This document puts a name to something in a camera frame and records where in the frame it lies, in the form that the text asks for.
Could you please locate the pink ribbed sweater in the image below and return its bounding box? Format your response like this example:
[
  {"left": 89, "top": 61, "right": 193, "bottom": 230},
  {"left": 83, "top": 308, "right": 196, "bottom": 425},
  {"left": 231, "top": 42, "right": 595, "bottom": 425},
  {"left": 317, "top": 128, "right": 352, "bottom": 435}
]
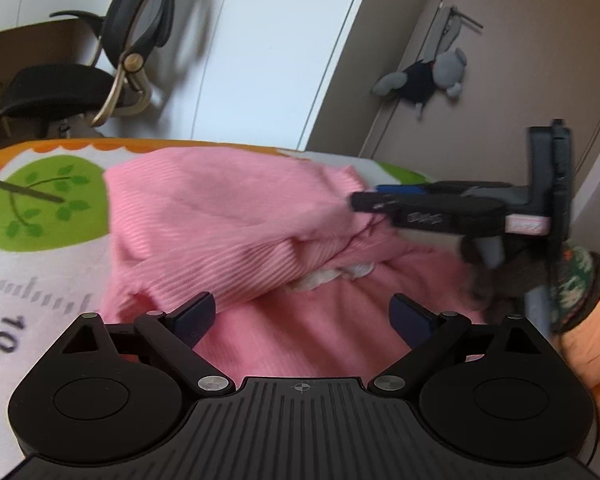
[{"left": 100, "top": 147, "right": 487, "bottom": 382}]

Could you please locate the person's right forearm orange sleeve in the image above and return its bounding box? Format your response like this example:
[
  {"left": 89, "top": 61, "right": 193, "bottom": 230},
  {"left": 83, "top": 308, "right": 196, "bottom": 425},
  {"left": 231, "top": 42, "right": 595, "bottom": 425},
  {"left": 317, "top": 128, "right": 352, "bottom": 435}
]
[{"left": 549, "top": 240, "right": 600, "bottom": 466}]

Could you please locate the white wardrobe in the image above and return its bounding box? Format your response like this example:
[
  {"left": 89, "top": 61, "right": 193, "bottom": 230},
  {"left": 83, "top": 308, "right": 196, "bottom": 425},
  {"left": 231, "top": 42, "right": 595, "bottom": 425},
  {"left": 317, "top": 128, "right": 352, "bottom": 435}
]
[{"left": 167, "top": 0, "right": 381, "bottom": 155}]

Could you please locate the grey plush rabbit toy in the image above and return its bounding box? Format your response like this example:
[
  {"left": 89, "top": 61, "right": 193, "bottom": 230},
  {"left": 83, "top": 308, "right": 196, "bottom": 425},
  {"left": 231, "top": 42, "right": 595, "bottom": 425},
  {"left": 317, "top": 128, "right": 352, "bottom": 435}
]
[{"left": 371, "top": 5, "right": 484, "bottom": 121}]

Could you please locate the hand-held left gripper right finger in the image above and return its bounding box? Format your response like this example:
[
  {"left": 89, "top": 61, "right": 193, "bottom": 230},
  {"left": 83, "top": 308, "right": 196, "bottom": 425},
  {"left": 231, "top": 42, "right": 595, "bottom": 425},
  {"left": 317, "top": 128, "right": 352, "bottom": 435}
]
[{"left": 370, "top": 295, "right": 556, "bottom": 397}]

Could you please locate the beige door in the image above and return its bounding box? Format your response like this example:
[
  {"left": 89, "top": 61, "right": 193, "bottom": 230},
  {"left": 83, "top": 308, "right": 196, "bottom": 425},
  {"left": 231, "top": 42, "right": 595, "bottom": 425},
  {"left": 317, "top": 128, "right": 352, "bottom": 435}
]
[{"left": 357, "top": 0, "right": 600, "bottom": 211}]

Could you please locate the printed tree play mat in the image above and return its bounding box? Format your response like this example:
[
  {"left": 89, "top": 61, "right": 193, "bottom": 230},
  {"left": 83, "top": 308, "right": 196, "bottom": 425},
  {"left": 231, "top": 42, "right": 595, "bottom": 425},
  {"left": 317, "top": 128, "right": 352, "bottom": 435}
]
[{"left": 0, "top": 137, "right": 431, "bottom": 480}]

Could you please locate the black office chair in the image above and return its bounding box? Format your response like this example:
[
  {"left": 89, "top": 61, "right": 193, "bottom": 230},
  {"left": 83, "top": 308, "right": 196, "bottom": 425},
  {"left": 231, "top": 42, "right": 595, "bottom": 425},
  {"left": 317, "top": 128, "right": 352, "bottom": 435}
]
[{"left": 0, "top": 0, "right": 177, "bottom": 139}]

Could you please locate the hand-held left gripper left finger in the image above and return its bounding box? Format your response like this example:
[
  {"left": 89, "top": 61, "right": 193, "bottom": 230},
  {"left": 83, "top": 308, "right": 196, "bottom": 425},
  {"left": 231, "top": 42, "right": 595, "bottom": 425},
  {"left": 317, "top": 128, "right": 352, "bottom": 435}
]
[{"left": 55, "top": 292, "right": 235, "bottom": 398}]

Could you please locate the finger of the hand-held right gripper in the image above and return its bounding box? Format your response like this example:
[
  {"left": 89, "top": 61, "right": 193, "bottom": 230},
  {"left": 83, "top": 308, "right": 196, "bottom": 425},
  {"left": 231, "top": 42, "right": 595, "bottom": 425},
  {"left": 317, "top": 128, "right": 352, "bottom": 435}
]
[
  {"left": 349, "top": 192, "right": 507, "bottom": 237},
  {"left": 375, "top": 182, "right": 512, "bottom": 200}
]

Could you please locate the white curved desk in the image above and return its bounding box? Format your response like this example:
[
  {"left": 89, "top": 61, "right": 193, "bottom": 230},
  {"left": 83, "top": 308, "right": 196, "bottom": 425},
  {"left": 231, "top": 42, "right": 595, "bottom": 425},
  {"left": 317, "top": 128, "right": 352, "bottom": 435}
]
[{"left": 0, "top": 0, "right": 123, "bottom": 38}]

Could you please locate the person's right hand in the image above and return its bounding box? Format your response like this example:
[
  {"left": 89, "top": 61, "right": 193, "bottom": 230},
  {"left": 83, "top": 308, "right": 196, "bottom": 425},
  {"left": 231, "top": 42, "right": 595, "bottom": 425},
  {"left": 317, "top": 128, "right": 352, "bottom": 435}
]
[{"left": 460, "top": 234, "right": 553, "bottom": 317}]

